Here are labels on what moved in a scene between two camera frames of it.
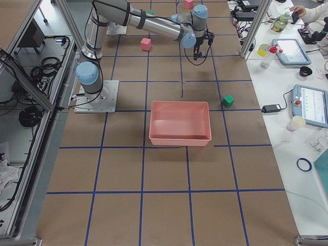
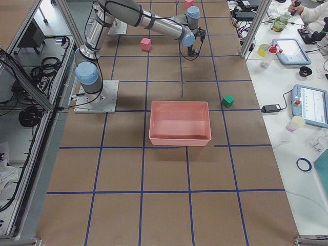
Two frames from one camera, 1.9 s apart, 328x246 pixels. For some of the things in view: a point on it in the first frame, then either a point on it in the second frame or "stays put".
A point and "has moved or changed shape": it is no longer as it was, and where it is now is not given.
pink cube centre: (146, 43) stays put
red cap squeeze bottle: (267, 59) stays put
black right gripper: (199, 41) → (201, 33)
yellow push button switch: (202, 55) has moved or changed shape
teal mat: (321, 164) stays put
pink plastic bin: (180, 123) stays put
